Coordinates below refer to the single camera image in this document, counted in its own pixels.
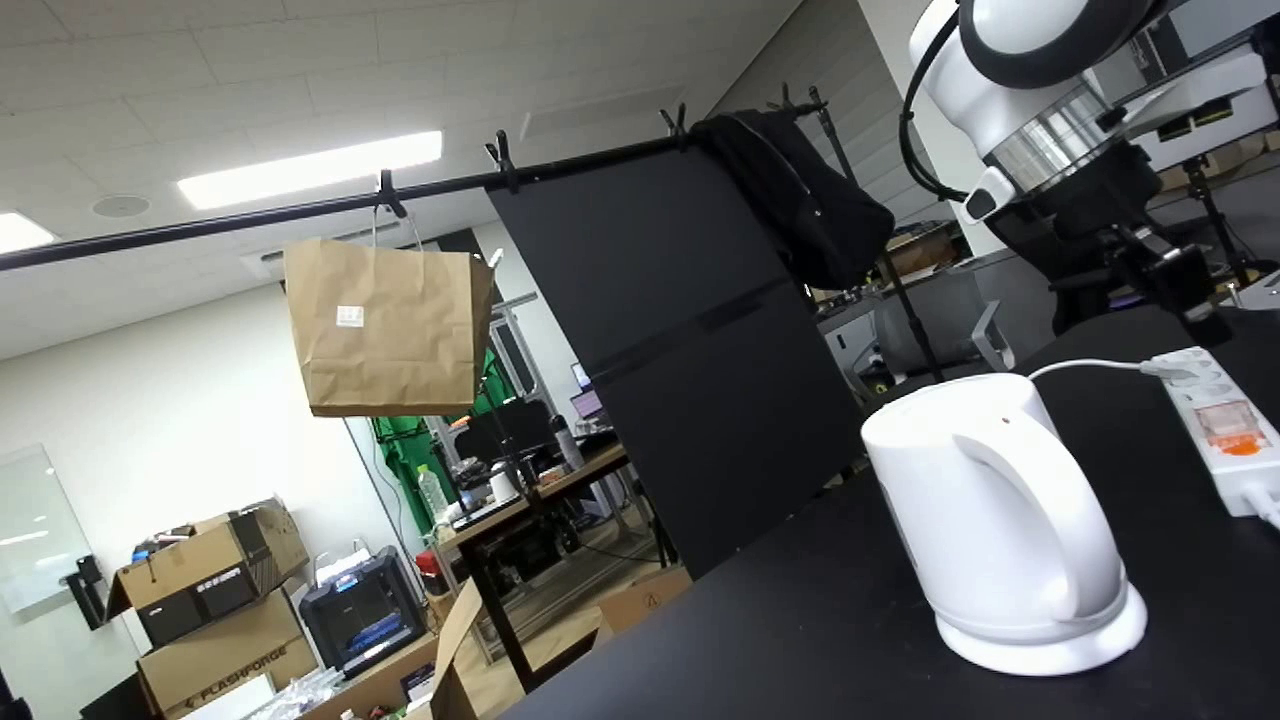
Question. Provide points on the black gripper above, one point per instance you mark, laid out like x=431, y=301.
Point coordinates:
x=1066, y=224

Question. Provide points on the white power strip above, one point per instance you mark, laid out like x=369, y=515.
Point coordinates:
x=1202, y=385

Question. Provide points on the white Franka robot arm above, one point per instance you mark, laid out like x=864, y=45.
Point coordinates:
x=954, y=82

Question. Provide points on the white electric kettle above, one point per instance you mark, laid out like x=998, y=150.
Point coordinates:
x=1001, y=533

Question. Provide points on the black hanging bag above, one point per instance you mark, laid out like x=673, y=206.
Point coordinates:
x=801, y=203

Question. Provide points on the black backdrop panel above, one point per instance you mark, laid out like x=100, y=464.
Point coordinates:
x=664, y=334

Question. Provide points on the small cardboard box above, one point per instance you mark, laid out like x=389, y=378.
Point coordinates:
x=641, y=602

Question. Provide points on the wooden desk black legs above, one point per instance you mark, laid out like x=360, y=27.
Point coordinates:
x=561, y=483

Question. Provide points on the black computer monitor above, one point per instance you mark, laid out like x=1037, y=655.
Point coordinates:
x=506, y=431

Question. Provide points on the brown paper bag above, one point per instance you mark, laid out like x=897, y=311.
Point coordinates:
x=384, y=334

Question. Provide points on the rectangular ceiling light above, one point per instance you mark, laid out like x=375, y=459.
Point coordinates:
x=23, y=230
x=315, y=164

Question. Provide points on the black 3D printer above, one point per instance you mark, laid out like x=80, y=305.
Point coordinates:
x=360, y=613

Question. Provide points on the black backdrop pole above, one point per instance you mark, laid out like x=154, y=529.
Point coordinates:
x=202, y=224

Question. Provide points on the plain cardboard box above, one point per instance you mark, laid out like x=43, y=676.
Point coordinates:
x=221, y=655

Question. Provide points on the cardboard box with black inserts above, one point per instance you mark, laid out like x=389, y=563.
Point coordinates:
x=185, y=572

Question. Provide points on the round ceiling fixture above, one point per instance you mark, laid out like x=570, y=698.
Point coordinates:
x=121, y=206

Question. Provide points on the white wall board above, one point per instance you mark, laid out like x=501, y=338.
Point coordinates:
x=35, y=533

